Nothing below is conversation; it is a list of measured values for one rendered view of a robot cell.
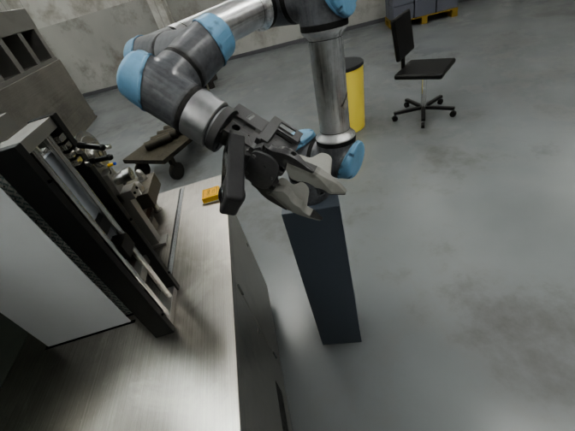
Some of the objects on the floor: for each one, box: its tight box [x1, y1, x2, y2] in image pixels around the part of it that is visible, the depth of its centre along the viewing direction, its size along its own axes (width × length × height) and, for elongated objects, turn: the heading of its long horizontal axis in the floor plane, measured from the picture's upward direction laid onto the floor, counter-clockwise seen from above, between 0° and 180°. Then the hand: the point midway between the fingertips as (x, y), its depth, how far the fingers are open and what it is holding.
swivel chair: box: [390, 9, 457, 128], centre depth 298 cm, size 60×60×94 cm
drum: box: [345, 56, 365, 133], centre depth 325 cm, size 42×42×66 cm
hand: (325, 206), depth 47 cm, fingers open, 7 cm apart
